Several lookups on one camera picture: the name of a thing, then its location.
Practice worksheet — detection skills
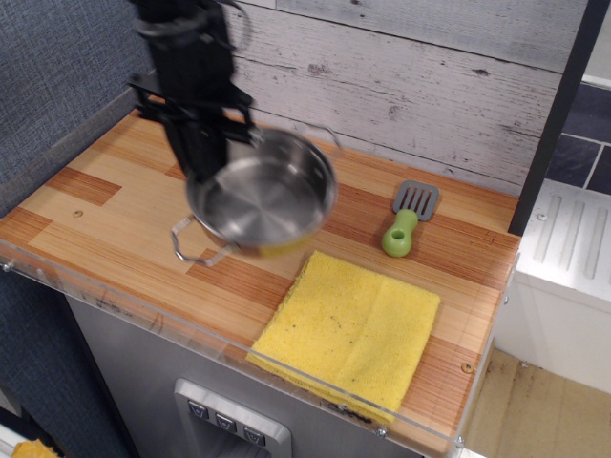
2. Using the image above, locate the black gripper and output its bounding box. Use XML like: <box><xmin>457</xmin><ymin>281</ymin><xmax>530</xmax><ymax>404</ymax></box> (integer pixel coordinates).
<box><xmin>134</xmin><ymin>13</ymin><xmax>261</xmax><ymax>183</ymax></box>

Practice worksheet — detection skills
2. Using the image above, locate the stainless steel pot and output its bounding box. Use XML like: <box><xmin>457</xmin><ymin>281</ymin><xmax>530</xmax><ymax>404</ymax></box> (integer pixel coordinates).
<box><xmin>171</xmin><ymin>126</ymin><xmax>344</xmax><ymax>267</ymax></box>

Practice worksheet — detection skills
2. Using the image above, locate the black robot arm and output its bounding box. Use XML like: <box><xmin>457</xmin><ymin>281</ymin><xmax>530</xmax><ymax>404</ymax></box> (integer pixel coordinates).
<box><xmin>129</xmin><ymin>1</ymin><xmax>253</xmax><ymax>182</ymax></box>

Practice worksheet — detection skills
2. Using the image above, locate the clear acrylic edge guard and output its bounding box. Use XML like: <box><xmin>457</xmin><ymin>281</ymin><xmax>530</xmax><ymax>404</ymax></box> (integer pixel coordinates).
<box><xmin>1</xmin><ymin>242</ymin><xmax>466</xmax><ymax>457</ymax></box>

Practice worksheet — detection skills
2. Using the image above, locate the yellow folded cloth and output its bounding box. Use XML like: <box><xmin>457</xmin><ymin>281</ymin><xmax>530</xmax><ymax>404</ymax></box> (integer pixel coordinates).
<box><xmin>247</xmin><ymin>252</ymin><xmax>441</xmax><ymax>425</ymax></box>

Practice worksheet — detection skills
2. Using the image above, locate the silver dispenser button panel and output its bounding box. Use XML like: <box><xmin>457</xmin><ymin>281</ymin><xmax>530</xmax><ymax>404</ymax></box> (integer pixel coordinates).
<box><xmin>174</xmin><ymin>378</ymin><xmax>293</xmax><ymax>457</ymax></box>

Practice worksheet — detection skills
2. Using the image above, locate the yellow object bottom left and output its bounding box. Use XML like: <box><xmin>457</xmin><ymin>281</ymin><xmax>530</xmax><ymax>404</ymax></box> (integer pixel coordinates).
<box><xmin>11</xmin><ymin>440</ymin><xmax>58</xmax><ymax>458</ymax></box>

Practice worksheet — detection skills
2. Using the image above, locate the white radiator cabinet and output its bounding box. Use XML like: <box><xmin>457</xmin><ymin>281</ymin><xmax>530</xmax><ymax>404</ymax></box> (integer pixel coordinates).
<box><xmin>494</xmin><ymin>180</ymin><xmax>610</xmax><ymax>392</ymax></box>

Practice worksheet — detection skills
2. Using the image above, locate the grey spatula green handle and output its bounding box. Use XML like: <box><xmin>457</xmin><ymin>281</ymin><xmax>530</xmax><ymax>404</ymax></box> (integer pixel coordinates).
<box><xmin>381</xmin><ymin>180</ymin><xmax>439</xmax><ymax>258</ymax></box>

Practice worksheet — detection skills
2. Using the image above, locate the right dark frame post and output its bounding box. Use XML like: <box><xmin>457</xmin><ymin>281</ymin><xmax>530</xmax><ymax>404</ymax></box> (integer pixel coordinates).
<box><xmin>508</xmin><ymin>0</ymin><xmax>610</xmax><ymax>236</ymax></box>

